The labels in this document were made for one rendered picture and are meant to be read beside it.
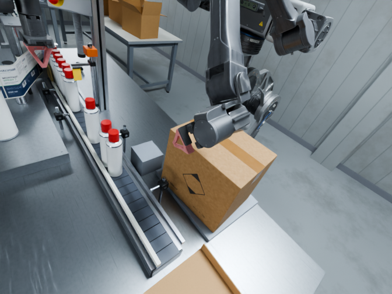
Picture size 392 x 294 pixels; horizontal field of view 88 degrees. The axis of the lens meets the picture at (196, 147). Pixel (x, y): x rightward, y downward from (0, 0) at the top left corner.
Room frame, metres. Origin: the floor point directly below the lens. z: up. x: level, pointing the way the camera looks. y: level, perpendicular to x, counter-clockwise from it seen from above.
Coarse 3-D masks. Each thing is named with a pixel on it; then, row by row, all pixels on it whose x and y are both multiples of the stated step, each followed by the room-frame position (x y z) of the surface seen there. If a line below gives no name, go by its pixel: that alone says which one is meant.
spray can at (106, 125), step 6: (102, 120) 0.51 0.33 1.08; (108, 120) 0.52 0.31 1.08; (102, 126) 0.50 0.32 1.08; (108, 126) 0.50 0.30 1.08; (102, 132) 0.49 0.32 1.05; (102, 138) 0.49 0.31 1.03; (102, 144) 0.49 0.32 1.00; (102, 150) 0.49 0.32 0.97; (102, 156) 0.49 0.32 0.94; (102, 162) 0.49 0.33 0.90
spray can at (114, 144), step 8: (112, 136) 0.46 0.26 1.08; (112, 144) 0.46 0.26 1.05; (120, 144) 0.47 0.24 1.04; (112, 152) 0.45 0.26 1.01; (120, 152) 0.47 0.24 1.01; (112, 160) 0.45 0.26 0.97; (120, 160) 0.47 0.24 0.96; (112, 168) 0.45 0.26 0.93; (120, 168) 0.47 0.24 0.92; (112, 176) 0.45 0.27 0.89
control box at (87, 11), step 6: (60, 0) 0.84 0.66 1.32; (66, 0) 0.84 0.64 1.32; (72, 0) 0.85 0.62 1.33; (78, 0) 0.85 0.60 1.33; (84, 0) 0.86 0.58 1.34; (90, 0) 0.87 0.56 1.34; (54, 6) 0.83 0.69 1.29; (60, 6) 0.84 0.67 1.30; (66, 6) 0.84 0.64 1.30; (72, 6) 0.85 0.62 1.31; (78, 6) 0.85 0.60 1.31; (84, 6) 0.86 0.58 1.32; (90, 6) 0.87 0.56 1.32; (78, 12) 0.85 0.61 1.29; (84, 12) 0.86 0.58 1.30; (90, 12) 0.86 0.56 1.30
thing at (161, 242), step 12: (84, 120) 0.71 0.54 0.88; (84, 132) 0.63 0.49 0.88; (96, 144) 0.59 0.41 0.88; (120, 180) 0.45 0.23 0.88; (120, 192) 0.40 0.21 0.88; (132, 192) 0.42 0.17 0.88; (120, 204) 0.36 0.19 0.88; (132, 204) 0.37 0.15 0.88; (144, 204) 0.39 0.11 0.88; (144, 216) 0.34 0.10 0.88; (132, 228) 0.31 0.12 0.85; (144, 228) 0.30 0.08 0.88; (156, 228) 0.32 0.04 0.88; (156, 240) 0.28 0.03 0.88; (168, 240) 0.29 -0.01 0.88; (156, 252) 0.25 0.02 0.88; (168, 252) 0.26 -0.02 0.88
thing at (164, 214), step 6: (78, 90) 0.81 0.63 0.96; (84, 96) 0.78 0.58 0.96; (126, 156) 0.50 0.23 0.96; (126, 162) 0.48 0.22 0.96; (132, 168) 0.46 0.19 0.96; (138, 174) 0.44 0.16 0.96; (138, 180) 0.42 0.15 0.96; (144, 186) 0.40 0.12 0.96; (150, 192) 0.38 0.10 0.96; (150, 198) 0.37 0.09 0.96; (156, 204) 0.35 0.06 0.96; (162, 210) 0.34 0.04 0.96; (162, 216) 0.32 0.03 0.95; (168, 216) 0.32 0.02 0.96; (168, 222) 0.30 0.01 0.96; (174, 228) 0.29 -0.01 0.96; (174, 234) 0.28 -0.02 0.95; (180, 234) 0.28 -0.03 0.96; (180, 240) 0.26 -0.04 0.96
